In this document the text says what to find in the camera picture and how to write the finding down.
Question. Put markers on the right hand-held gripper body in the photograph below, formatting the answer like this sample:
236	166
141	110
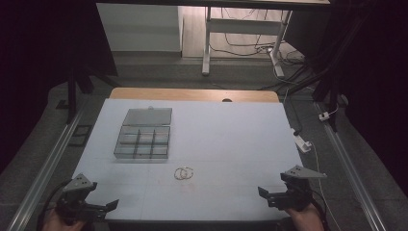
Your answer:
300	186

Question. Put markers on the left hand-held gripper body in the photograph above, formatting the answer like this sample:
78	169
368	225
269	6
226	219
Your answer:
78	189

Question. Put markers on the clear plastic compartment box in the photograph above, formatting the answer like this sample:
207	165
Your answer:
143	138

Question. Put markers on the person's right hand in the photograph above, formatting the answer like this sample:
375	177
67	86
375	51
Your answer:
304	219

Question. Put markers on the person's left hand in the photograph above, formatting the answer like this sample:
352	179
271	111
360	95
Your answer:
57	224

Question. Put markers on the white plug adapter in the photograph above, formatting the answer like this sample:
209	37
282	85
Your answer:
324	116

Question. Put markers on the black metal stand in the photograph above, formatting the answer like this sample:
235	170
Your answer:
72	93
330	93

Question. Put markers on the white cabinet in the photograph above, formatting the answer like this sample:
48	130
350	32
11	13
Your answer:
141	27

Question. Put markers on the aluminium rail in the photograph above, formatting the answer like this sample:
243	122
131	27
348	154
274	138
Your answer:
349	173
45	170

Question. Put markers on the black rectangular floor frame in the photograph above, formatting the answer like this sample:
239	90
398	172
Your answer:
80	135

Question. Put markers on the white desk frame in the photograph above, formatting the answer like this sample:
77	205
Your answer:
243	26

